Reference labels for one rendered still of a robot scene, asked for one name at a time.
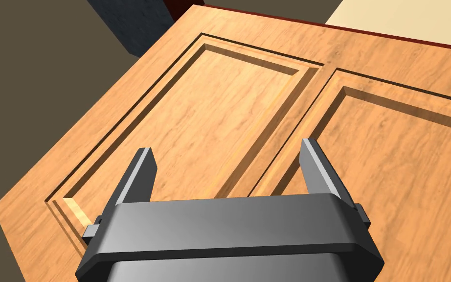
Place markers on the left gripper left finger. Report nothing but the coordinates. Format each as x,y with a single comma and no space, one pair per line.
138,178

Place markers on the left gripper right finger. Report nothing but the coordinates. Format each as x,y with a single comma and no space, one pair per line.
320,170

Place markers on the light wooden panelled door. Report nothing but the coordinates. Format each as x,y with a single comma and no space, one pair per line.
225,121

